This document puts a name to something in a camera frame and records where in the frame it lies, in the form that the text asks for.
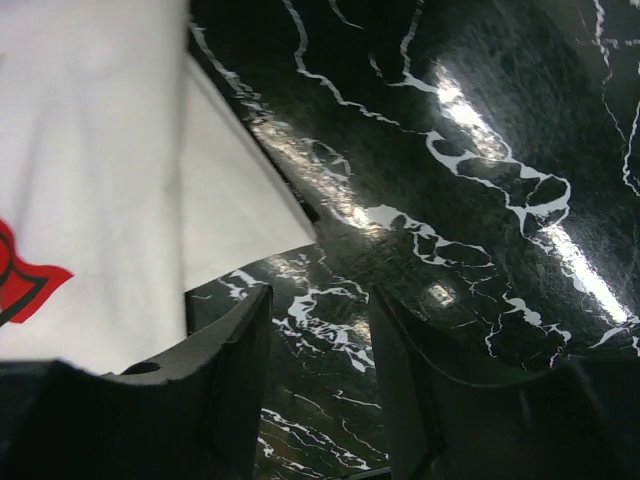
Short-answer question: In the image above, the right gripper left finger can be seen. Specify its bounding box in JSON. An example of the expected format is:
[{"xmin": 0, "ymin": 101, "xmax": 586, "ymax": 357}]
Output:
[{"xmin": 1, "ymin": 286, "xmax": 273, "ymax": 479}]

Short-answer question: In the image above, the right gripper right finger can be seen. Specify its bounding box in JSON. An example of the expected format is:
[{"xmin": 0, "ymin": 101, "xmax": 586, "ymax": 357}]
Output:
[{"xmin": 369, "ymin": 289, "xmax": 639, "ymax": 479}]

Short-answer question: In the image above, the black marble table mat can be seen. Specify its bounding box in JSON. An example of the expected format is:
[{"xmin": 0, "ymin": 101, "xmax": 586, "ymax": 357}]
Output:
[{"xmin": 187, "ymin": 1, "xmax": 639, "ymax": 479}]

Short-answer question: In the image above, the white printed t-shirt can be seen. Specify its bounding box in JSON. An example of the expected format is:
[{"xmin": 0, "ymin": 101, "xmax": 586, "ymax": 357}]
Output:
[{"xmin": 1, "ymin": 1, "xmax": 315, "ymax": 374}]

